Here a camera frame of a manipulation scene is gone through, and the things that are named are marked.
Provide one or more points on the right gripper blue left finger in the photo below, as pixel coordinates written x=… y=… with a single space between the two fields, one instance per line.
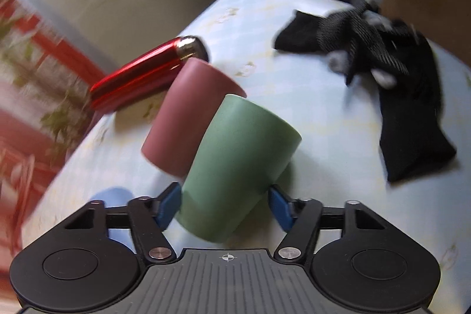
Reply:
x=148 y=219

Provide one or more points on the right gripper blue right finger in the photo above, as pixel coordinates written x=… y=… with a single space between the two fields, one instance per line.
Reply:
x=300 y=220

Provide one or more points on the green speckled cup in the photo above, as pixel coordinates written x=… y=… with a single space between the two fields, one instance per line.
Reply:
x=243 y=152

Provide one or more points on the blue cup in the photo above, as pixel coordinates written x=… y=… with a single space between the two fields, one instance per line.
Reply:
x=113 y=196

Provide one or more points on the pink cup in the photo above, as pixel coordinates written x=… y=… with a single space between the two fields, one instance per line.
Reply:
x=184 y=116

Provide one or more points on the floral checked bed sheet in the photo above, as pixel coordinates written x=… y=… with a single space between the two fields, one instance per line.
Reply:
x=338 y=159

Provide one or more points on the black grey sock pile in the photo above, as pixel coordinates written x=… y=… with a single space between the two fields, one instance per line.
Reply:
x=359 y=41

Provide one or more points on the red metallic bottle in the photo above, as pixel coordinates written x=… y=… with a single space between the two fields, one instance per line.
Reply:
x=148 y=73

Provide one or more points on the printed room backdrop curtain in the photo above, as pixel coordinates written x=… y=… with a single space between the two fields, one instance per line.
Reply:
x=45 y=113

